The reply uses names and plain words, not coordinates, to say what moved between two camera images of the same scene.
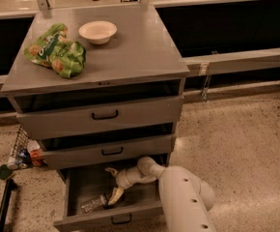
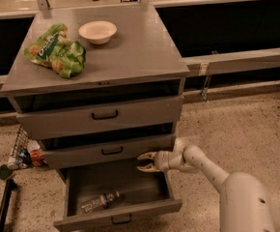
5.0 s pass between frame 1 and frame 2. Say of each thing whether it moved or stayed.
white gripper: moved
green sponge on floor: stayed
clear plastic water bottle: stayed
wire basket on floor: stayed
